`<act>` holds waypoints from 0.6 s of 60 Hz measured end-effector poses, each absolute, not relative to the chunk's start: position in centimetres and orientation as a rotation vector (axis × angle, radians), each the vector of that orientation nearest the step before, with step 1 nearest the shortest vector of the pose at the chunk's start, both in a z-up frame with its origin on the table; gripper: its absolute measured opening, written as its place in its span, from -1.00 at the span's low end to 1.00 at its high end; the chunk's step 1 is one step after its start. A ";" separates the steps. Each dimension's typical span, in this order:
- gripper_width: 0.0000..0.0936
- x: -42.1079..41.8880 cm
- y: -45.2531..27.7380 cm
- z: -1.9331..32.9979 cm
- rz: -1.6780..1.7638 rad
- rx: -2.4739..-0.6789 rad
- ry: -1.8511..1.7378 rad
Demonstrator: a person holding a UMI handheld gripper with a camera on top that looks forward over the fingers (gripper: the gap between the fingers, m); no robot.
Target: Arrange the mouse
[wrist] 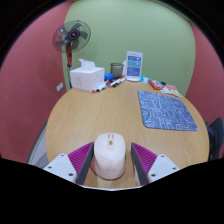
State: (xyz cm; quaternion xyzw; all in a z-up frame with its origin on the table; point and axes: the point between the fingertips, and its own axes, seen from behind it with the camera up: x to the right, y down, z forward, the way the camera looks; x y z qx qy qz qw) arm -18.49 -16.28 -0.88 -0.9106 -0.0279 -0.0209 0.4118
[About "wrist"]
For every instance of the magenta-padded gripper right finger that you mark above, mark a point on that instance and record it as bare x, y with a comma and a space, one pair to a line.
163, 165

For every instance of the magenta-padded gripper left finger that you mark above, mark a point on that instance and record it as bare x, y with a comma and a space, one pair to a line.
60, 165

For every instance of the pale pink computer mouse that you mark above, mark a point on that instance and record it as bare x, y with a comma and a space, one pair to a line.
110, 156

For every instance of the blue patterned mouse pad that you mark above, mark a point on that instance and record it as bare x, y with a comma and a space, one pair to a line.
165, 111

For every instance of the black office chair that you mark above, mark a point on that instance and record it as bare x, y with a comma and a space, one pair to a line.
216, 136

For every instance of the white and orange snack packet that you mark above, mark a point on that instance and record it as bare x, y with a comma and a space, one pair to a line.
171, 90

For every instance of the red-capped whiteboard marker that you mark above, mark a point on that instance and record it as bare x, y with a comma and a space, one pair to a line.
114, 83
99, 88

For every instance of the light blue snack packet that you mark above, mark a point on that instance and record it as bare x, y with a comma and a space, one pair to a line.
144, 79

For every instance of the white tissue box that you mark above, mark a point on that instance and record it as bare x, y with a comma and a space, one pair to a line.
86, 78

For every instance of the blue whiteboard eraser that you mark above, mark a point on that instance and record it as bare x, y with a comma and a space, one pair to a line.
108, 76

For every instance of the black and red standing fan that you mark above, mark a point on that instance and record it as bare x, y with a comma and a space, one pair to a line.
71, 35

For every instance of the white wall socket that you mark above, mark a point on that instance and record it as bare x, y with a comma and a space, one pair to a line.
59, 86

